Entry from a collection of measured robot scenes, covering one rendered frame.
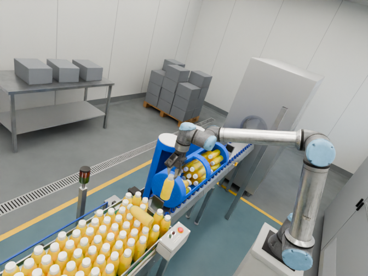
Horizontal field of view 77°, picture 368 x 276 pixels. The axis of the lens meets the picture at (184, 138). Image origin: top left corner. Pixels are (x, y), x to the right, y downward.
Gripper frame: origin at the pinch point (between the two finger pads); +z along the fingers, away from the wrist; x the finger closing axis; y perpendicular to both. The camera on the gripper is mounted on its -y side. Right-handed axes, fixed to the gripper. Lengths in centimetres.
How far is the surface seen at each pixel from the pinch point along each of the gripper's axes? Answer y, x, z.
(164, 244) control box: -22.0, -19.2, 26.6
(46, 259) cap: -69, 16, 27
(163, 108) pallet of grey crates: 324, 235, 104
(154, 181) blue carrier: 14.1, 19.4, 24.2
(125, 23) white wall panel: 263, 331, -52
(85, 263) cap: -58, 2, 28
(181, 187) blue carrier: 16.4, -2.1, 16.1
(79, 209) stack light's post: -31, 44, 42
